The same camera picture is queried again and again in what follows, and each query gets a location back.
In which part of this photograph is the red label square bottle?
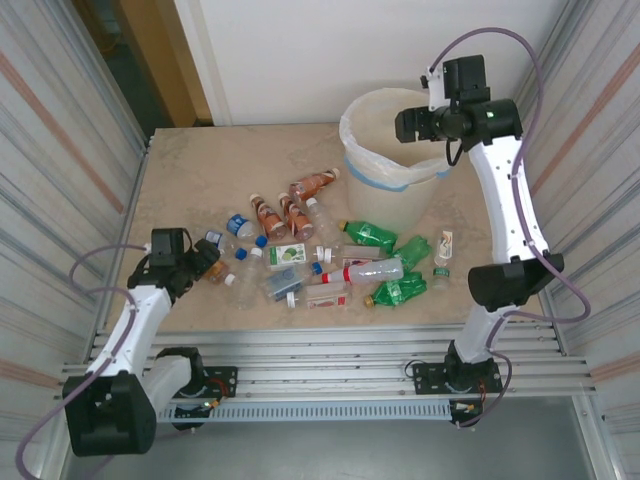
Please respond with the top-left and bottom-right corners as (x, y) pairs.
(286, 282), (353, 311)

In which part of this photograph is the beige plastic bin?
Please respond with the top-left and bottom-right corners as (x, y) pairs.
(344, 149), (444, 236)

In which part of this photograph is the right base power wiring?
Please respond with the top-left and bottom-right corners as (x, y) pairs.
(449, 379), (494, 416)

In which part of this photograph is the left base power wiring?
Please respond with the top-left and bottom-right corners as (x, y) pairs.
(202, 377), (237, 410)

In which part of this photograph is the brown tea bottle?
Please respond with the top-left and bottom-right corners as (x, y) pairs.
(249, 193), (287, 239)
(278, 193), (315, 239)
(288, 167), (342, 204)

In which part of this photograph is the amber white-cap bottle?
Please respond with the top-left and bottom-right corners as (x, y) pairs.
(204, 259), (239, 287)

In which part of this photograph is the crushed green soda bottle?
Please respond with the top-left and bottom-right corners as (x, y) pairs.
(391, 234), (432, 274)
(363, 271), (430, 310)
(337, 219), (400, 249)

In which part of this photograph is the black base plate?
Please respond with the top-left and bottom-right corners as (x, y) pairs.
(412, 360), (503, 397)
(148, 365), (239, 401)

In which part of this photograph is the base power wiring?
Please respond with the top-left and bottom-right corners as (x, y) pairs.
(449, 379), (494, 416)
(202, 377), (237, 410)

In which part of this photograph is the clear red-cap bottle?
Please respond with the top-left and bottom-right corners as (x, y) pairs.
(320, 258), (405, 286)

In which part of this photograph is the aluminium rail frame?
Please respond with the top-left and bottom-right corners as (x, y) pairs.
(58, 322), (600, 401)

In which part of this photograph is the grey slotted cable tray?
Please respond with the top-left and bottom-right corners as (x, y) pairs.
(157, 401), (454, 422)

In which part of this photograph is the wooden door frame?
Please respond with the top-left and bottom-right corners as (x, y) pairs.
(117, 0), (214, 127)

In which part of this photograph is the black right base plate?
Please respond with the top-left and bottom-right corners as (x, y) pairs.
(412, 360), (503, 397)

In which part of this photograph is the blue label water bottle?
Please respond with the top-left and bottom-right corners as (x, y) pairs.
(202, 228), (250, 262)
(226, 213), (269, 250)

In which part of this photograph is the tall clear white-cap bottle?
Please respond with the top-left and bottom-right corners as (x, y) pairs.
(230, 246), (265, 311)

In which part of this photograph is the blue tape band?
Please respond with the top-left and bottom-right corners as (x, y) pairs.
(344, 154), (451, 194)

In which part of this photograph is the translucent bin liner bag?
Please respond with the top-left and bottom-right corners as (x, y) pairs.
(338, 87), (457, 194)

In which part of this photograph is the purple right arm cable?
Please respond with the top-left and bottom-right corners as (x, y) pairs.
(428, 27), (593, 430)

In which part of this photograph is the green label square bottle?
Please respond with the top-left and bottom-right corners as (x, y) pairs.
(266, 243), (309, 267)

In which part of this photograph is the small clear green-band bottle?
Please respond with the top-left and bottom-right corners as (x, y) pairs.
(432, 228), (456, 291)

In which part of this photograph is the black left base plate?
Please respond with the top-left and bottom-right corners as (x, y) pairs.
(148, 365), (239, 401)

